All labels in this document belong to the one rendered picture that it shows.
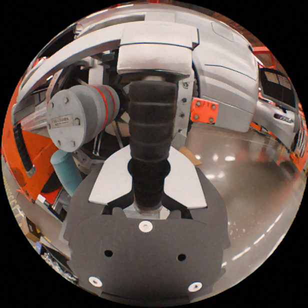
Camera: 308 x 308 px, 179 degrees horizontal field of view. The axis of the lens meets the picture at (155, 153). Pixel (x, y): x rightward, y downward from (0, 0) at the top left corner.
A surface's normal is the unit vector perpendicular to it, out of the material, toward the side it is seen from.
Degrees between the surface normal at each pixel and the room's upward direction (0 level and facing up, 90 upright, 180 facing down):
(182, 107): 90
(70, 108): 90
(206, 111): 90
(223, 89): 90
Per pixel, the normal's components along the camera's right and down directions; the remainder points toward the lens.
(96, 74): 0.00, 0.53
